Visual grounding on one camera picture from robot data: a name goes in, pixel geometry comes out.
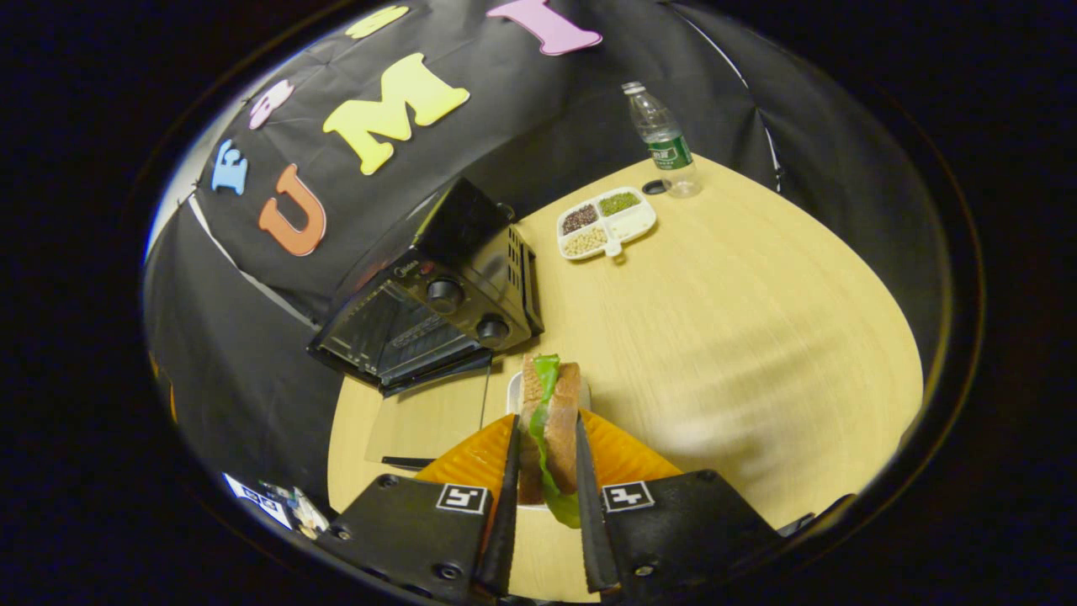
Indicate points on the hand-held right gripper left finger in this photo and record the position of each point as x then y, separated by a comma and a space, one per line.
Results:
507, 522

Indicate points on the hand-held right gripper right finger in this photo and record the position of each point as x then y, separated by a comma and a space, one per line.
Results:
589, 539

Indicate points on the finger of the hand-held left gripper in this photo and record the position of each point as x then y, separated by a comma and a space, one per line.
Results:
257, 498

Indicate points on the lettuce sandwich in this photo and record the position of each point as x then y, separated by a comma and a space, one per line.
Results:
559, 421

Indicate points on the black electric oven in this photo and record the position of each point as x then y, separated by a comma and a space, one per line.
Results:
471, 252

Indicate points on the small white plastic tray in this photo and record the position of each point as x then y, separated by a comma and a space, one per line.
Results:
512, 396

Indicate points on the white divided dish with beans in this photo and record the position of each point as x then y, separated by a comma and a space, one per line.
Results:
631, 225

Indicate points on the small black bottle cap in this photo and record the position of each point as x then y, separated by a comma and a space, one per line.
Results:
655, 187

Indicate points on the clear water bottle green label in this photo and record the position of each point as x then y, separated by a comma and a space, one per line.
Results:
669, 151

